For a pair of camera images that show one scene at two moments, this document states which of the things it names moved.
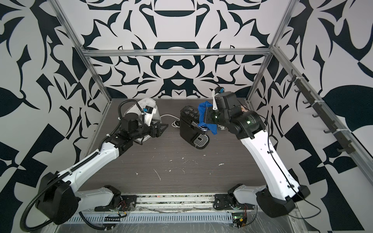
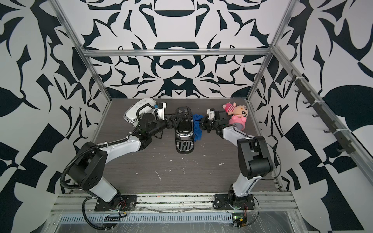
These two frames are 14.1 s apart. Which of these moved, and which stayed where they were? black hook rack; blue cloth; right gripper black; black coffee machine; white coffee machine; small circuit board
Moved: black coffee machine; right gripper black; blue cloth
Stayed: black hook rack; small circuit board; white coffee machine
